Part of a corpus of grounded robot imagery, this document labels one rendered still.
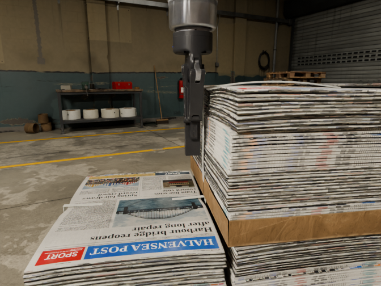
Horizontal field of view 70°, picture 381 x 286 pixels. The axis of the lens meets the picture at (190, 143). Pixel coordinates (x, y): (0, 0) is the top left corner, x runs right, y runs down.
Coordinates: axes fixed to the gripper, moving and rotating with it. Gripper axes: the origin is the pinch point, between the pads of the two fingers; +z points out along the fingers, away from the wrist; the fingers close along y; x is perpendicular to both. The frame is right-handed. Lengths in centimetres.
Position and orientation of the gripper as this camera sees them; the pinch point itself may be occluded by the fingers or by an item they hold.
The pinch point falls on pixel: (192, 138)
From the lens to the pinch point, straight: 55.3
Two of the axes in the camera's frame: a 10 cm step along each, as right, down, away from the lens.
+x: -9.9, 0.3, -1.5
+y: -1.5, -2.2, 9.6
